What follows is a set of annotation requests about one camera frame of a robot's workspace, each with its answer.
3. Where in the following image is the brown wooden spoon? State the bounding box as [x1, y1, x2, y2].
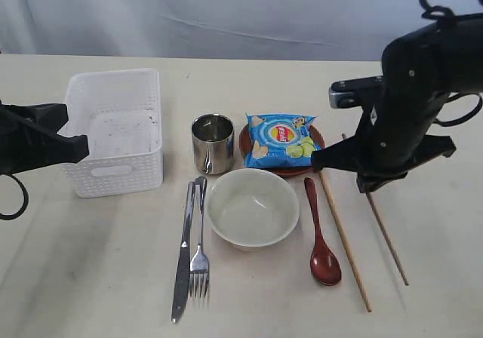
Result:
[304, 177, 342, 286]

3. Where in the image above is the brown wooden chopstick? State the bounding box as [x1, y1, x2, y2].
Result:
[341, 133, 410, 287]
[318, 170, 373, 313]

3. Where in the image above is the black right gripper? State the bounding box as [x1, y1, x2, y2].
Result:
[311, 32, 456, 193]

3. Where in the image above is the blue potato chips bag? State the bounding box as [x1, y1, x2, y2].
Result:
[245, 113, 325, 169]

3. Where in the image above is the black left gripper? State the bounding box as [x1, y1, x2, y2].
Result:
[1, 103, 90, 174]

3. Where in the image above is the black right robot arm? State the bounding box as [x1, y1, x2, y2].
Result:
[311, 14, 482, 193]

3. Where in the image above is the steel spoon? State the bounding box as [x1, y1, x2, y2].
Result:
[189, 177, 210, 299]

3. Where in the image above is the steel fork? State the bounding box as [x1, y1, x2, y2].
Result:
[171, 181, 195, 324]

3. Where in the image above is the shiny steel cup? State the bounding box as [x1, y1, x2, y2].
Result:
[191, 113, 235, 175]

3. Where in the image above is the white ceramic bowl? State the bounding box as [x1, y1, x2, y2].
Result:
[206, 168, 300, 250]

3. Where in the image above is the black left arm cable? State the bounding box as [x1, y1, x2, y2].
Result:
[0, 174, 30, 221]

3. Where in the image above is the white woven plastic basket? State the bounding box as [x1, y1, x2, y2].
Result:
[60, 69, 163, 198]

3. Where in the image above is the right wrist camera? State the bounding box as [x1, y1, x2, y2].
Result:
[329, 75, 383, 109]

